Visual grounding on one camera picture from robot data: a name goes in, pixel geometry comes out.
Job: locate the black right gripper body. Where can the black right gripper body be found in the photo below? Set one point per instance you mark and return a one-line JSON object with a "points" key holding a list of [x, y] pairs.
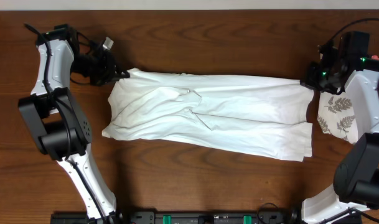
{"points": [[321, 78]]}

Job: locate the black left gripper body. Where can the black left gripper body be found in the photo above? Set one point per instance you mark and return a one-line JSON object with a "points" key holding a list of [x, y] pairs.
{"points": [[98, 71]]}

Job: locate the black mounting rail with clamps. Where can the black mounting rail with clamps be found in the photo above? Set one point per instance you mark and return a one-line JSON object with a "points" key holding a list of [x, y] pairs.
{"points": [[267, 215]]}

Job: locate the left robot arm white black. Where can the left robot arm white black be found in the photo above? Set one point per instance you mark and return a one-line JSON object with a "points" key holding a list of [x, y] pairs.
{"points": [[57, 123]]}

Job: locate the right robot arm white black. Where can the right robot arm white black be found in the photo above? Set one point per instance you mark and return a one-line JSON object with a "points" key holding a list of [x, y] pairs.
{"points": [[355, 189]]}

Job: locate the white printed t-shirt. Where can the white printed t-shirt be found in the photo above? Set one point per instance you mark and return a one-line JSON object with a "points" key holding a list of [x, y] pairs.
{"points": [[261, 116]]}

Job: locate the white fern pattern cloth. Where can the white fern pattern cloth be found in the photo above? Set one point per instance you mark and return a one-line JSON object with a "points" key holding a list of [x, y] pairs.
{"points": [[336, 117]]}

